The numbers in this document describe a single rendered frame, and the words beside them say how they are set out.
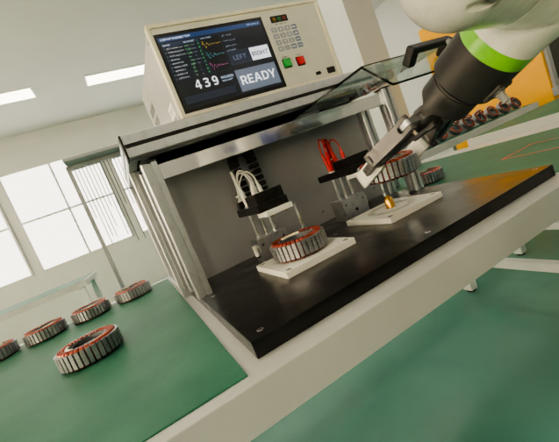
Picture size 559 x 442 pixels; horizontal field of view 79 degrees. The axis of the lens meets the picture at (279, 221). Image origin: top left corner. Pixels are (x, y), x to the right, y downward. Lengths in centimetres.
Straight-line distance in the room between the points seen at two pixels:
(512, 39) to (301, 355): 41
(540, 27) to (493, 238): 27
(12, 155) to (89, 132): 124
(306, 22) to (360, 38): 391
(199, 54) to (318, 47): 30
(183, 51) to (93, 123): 656
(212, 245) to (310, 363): 52
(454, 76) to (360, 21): 450
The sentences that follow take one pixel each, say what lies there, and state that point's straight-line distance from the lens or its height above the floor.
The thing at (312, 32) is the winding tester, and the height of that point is 124.
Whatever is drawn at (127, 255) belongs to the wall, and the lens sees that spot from 700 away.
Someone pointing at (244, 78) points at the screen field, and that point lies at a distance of 83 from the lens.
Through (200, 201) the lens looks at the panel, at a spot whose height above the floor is 95.
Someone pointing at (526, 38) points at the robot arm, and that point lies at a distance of 49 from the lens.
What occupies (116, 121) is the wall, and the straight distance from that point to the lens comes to 734.
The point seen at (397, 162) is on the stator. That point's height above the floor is 88.
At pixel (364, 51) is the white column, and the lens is 483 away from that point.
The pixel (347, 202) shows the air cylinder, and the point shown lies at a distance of 87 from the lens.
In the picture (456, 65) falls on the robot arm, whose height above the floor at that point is 98.
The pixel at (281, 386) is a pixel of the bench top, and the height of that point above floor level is 73.
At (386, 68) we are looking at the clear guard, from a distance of 69.
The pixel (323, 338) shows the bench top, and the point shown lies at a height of 75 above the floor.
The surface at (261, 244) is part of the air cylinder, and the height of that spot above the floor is 81.
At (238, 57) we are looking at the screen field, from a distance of 85.
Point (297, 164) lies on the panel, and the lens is 96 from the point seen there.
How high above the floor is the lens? 93
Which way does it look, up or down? 6 degrees down
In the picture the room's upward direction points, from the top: 22 degrees counter-clockwise
